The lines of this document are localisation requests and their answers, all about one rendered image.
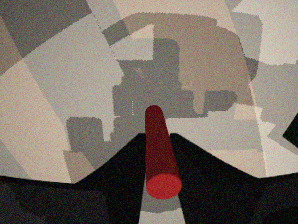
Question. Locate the red peg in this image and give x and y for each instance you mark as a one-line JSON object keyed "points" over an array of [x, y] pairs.
{"points": [[163, 180]]}

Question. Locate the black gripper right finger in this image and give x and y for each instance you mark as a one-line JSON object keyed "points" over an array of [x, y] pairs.
{"points": [[213, 192]]}

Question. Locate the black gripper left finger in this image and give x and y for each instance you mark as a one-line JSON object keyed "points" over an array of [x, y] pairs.
{"points": [[110, 195]]}

